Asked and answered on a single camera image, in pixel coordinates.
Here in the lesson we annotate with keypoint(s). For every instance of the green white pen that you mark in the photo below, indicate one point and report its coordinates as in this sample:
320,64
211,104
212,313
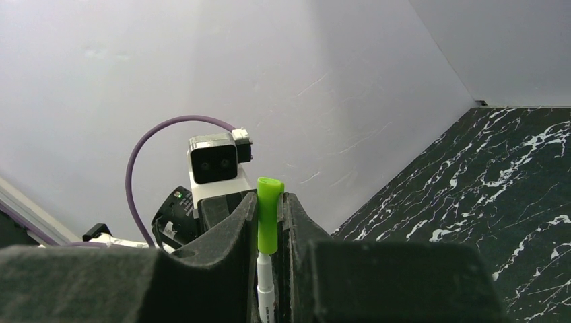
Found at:
265,288

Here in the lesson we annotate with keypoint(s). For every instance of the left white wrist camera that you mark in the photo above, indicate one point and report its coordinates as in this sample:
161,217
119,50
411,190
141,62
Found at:
215,164

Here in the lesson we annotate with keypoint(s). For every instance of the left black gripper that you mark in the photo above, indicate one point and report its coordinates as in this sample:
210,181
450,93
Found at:
228,214

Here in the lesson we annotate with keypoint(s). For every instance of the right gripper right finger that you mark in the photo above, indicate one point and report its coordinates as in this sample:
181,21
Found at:
328,280

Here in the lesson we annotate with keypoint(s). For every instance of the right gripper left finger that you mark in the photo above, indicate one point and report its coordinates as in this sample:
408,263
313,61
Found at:
212,279

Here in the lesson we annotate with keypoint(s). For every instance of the aluminium frame rail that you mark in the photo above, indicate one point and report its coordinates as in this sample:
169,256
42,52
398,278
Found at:
39,223

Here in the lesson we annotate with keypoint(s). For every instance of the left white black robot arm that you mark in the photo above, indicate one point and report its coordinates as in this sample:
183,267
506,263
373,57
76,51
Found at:
183,217

